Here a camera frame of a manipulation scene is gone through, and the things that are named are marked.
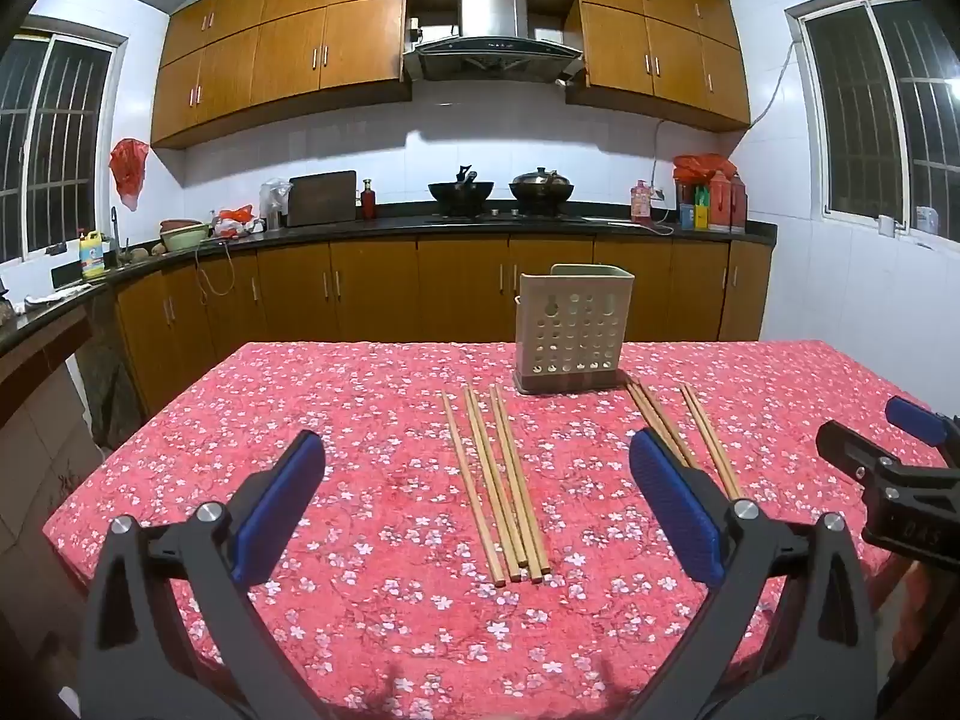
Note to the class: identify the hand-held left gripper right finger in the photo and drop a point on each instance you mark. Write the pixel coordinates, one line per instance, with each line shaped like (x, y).
(675, 510)

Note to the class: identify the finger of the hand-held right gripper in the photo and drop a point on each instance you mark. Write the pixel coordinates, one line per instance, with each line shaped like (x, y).
(911, 418)
(851, 451)

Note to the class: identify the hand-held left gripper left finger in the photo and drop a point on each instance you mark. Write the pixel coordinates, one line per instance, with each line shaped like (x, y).
(277, 510)

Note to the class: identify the wooden chopstick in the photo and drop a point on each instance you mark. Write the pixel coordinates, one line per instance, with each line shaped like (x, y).
(716, 442)
(471, 487)
(515, 487)
(522, 480)
(708, 442)
(499, 480)
(491, 487)
(660, 415)

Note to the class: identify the pair of wooden chopsticks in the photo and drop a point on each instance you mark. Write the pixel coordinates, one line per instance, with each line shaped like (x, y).
(651, 416)

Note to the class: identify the beige perforated utensil holder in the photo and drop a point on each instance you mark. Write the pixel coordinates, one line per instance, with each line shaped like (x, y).
(570, 330)

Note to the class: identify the person's right hand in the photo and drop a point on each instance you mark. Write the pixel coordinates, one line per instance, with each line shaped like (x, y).
(922, 615)

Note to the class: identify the red floral tablecloth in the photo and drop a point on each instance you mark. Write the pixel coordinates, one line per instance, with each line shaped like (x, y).
(375, 465)

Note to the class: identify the white mug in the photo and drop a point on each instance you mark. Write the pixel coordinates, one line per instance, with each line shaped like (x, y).
(887, 226)

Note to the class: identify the white blue packet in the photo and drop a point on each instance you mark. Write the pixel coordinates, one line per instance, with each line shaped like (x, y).
(928, 221)

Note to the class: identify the red oil bottle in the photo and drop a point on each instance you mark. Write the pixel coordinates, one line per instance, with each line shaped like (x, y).
(739, 204)
(720, 202)

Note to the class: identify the yellow green box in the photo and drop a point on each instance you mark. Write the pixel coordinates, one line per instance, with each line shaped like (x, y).
(702, 210)

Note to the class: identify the black kitchen countertop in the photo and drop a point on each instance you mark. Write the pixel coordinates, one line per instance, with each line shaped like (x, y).
(337, 229)

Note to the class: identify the blue box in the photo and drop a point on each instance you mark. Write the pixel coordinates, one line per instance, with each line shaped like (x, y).
(686, 216)

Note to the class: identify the green basin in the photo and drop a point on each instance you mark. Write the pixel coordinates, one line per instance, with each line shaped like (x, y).
(184, 238)

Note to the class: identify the row of wooden base cabinets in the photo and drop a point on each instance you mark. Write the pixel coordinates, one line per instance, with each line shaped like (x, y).
(457, 285)

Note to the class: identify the red and white plastic bag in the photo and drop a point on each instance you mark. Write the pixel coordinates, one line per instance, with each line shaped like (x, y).
(236, 219)

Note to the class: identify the white cloth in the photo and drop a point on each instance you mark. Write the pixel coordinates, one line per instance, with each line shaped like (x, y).
(52, 298)

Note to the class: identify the pink detergent bottle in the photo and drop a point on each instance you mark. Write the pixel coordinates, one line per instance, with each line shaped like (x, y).
(640, 202)

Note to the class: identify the barred window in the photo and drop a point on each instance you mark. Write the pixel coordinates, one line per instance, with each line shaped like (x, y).
(45, 135)
(862, 112)

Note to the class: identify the clear plastic bag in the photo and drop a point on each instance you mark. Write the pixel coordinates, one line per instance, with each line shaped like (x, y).
(274, 199)

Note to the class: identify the yellow dish soap bottle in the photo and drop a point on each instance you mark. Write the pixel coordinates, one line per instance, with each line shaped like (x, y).
(92, 259)

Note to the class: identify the dark wooden cutting board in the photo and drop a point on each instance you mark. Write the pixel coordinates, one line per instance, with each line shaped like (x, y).
(322, 199)

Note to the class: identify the small red bottle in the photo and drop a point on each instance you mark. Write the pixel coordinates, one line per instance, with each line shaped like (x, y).
(367, 202)

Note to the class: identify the metal faucet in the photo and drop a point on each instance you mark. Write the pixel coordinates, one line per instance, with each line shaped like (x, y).
(116, 229)

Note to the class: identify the black gas stove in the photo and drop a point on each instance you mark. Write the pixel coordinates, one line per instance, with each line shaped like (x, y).
(502, 216)

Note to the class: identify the black wok with lid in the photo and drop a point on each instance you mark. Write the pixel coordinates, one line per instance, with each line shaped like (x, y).
(541, 191)

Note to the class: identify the steel range hood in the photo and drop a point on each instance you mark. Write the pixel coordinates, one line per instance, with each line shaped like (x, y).
(491, 15)

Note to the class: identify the small wall socket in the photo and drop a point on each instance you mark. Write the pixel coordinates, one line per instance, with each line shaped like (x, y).
(412, 30)

